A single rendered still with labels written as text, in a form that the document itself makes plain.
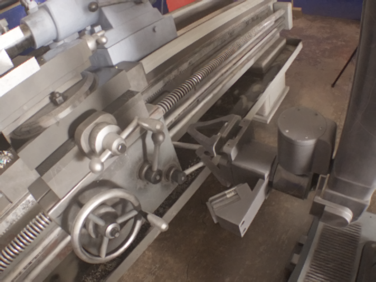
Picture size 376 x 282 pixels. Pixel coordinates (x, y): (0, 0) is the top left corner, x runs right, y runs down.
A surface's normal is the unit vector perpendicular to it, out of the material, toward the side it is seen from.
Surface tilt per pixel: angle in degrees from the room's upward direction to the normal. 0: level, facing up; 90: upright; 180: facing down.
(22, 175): 90
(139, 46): 90
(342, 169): 80
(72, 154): 90
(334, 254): 0
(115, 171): 90
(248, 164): 6
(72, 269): 0
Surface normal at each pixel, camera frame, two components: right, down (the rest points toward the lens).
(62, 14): 0.75, 0.22
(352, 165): -0.63, 0.53
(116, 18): 0.61, -0.05
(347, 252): -0.22, -0.73
